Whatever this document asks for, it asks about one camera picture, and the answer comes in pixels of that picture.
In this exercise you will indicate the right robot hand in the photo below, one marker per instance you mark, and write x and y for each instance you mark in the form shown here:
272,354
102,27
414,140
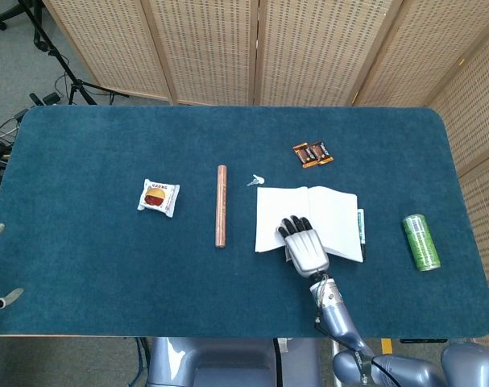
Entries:
306,252

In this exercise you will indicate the white lined notebook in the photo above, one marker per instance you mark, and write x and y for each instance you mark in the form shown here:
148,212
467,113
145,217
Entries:
336,213

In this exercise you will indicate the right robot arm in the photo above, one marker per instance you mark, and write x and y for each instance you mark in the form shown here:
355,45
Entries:
341,322

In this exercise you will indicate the green and black marker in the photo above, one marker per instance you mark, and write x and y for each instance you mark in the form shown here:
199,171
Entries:
361,225

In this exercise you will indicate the small silver keys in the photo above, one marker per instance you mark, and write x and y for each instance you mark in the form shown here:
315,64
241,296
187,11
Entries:
255,180

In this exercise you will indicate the orange brown chocolate bar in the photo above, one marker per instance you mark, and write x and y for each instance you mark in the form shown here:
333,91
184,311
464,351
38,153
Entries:
323,152
305,155

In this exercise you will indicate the copper coloured tube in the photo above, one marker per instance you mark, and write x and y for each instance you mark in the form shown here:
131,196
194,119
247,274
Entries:
221,205

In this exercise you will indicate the green drink can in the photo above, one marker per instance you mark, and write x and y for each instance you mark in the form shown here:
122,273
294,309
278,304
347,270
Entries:
421,242

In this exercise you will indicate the dark blue table cloth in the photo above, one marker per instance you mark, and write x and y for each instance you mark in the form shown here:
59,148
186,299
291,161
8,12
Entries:
107,274

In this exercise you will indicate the grey blue robot torso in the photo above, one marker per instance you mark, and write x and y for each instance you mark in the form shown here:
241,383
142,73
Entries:
228,363

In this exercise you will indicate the black table control panel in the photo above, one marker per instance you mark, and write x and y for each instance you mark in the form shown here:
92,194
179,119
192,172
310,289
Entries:
423,341

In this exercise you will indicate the white snack packet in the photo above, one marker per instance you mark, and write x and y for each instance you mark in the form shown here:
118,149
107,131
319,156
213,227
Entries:
159,197

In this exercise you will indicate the black tripod stand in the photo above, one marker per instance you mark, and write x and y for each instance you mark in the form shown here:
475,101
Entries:
71,78

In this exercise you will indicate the black office chair base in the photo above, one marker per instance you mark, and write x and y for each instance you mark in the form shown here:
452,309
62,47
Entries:
8,12

